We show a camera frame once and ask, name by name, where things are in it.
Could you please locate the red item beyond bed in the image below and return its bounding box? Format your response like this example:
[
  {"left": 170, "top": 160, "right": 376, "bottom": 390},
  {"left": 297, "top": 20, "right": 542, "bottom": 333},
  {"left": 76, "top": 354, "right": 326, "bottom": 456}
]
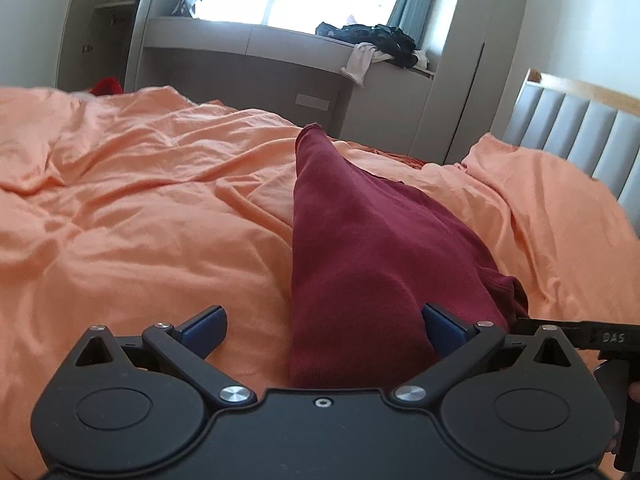
[{"left": 89, "top": 77, "right": 124, "bottom": 96}]

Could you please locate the grey padded headboard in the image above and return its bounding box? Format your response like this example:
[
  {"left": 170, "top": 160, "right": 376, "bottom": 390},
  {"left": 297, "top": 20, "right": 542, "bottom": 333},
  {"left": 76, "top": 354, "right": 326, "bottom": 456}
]
[{"left": 502, "top": 68, "right": 640, "bottom": 229}]

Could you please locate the orange duvet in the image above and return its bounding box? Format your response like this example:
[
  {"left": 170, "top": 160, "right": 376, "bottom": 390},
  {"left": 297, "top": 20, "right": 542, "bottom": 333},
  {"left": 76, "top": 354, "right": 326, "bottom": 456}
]
[{"left": 1, "top": 87, "right": 639, "bottom": 479}]

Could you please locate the white cloth hanging off sill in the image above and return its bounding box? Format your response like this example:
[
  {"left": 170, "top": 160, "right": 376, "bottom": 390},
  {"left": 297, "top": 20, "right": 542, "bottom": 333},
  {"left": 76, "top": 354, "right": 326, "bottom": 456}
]
[{"left": 341, "top": 42, "right": 393, "bottom": 88}]

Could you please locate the dark clothes pile on sill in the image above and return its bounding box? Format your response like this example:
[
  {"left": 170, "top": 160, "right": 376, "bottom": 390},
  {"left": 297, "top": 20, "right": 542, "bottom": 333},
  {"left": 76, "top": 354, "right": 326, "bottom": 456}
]
[{"left": 314, "top": 22, "right": 418, "bottom": 68}]

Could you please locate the grey window seat cabinet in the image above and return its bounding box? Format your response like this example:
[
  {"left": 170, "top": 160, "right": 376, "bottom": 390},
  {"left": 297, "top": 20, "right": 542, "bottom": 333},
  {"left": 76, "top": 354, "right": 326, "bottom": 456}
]
[{"left": 127, "top": 18, "right": 433, "bottom": 154}]

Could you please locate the tall beige right wardrobe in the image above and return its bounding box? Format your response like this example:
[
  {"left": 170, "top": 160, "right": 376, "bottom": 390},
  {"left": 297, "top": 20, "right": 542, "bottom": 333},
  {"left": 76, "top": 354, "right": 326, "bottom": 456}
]
[{"left": 409, "top": 0, "right": 526, "bottom": 164}]

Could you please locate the person's right hand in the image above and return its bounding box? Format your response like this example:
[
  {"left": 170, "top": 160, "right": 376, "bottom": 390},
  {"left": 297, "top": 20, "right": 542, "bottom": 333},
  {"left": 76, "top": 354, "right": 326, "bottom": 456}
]
[{"left": 628, "top": 382, "right": 640, "bottom": 403}]

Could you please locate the maroon red garment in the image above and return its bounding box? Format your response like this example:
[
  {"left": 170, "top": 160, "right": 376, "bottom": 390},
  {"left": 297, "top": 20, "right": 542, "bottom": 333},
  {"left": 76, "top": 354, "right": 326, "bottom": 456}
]
[{"left": 291, "top": 125, "right": 528, "bottom": 390}]

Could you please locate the open beige wardrobe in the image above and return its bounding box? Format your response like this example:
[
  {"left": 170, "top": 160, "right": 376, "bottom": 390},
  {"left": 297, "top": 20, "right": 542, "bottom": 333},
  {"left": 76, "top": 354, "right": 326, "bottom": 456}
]
[{"left": 56, "top": 0, "right": 142, "bottom": 92}]

